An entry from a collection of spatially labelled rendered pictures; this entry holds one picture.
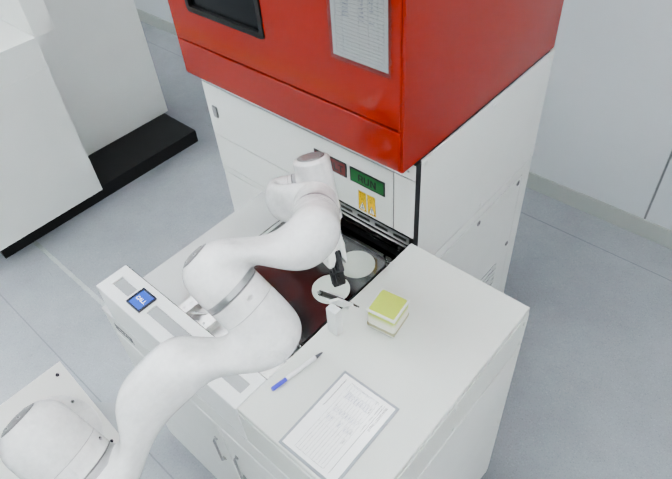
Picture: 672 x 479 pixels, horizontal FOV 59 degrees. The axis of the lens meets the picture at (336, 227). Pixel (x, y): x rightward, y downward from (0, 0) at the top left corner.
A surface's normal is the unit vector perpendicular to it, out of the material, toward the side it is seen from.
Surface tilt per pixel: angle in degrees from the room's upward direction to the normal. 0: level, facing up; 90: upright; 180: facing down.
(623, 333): 0
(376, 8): 90
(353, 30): 90
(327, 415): 0
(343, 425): 0
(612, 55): 90
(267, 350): 59
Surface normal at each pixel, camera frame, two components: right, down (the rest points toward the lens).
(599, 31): -0.66, 0.55
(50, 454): 0.39, -0.11
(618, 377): -0.07, -0.72
